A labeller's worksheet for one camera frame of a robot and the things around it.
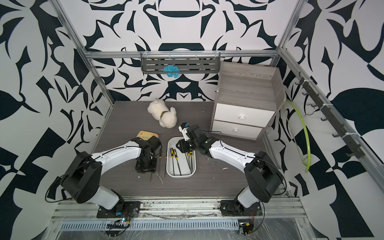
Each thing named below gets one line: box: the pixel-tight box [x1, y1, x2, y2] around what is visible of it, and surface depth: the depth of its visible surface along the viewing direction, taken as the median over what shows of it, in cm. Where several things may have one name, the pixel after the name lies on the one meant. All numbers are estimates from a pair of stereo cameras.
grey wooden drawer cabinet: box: [210, 61, 286, 141], surface depth 87 cm
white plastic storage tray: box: [166, 136, 197, 178], surface depth 91 cm
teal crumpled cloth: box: [163, 64, 180, 78], surface depth 93 cm
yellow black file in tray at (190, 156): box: [188, 151, 194, 174], surface depth 92 cm
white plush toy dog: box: [147, 97, 178, 129], surface depth 104 cm
